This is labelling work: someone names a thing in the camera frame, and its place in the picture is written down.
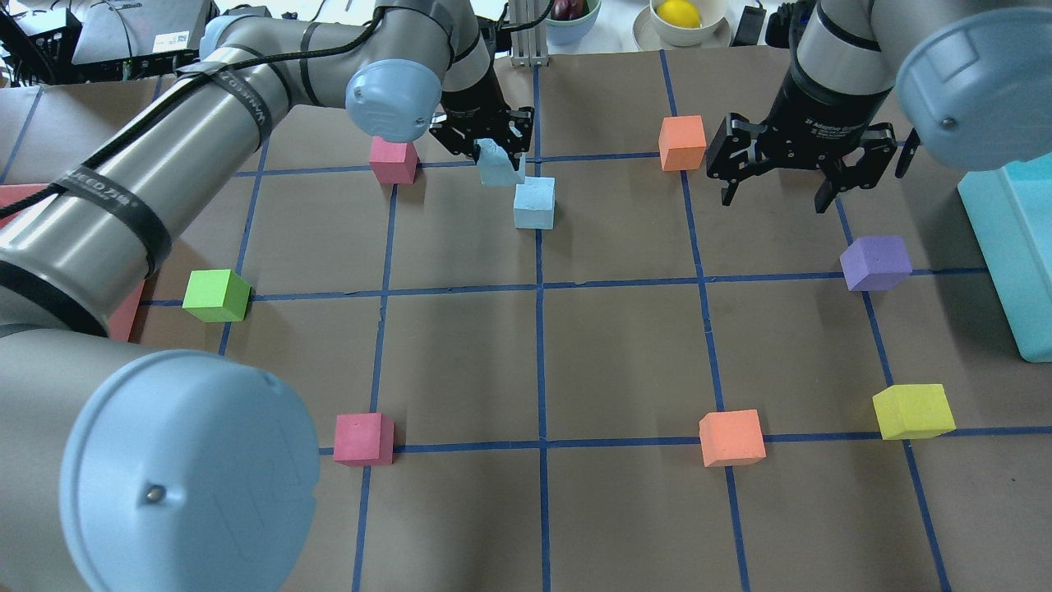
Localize light blue block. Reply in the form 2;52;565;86
514;177;557;231
474;138;526;187

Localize near orange block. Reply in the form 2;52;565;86
699;409;767;468

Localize bowl with lemon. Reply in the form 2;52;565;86
634;1;731;50

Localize cyan plastic bin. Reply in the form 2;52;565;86
957;155;1051;363

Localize black electronics box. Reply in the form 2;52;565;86
72;1;220;67

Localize near crimson block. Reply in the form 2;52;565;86
332;412;395;467

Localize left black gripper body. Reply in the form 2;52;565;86
440;62;514;137

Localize aluminium frame post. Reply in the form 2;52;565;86
504;0;550;67

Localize yellow block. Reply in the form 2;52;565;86
872;385;957;441

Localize far orange block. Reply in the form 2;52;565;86
658;113;707;172

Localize green block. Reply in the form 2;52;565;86
182;269;251;323

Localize green bowl with fruit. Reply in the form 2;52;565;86
545;1;602;45

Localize crimson block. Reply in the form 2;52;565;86
369;137;418;185
332;412;395;467

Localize orange block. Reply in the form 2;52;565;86
658;113;707;172
699;409;767;468

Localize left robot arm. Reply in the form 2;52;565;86
2;1;533;591

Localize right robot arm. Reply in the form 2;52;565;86
705;1;1051;213

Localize pink plastic bin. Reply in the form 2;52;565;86
2;195;150;341

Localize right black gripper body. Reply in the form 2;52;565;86
760;70;889;169

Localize black power adapter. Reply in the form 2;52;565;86
730;5;767;46

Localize right purple block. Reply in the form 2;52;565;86
839;234;914;292

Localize left far crimson block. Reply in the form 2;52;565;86
369;137;418;185

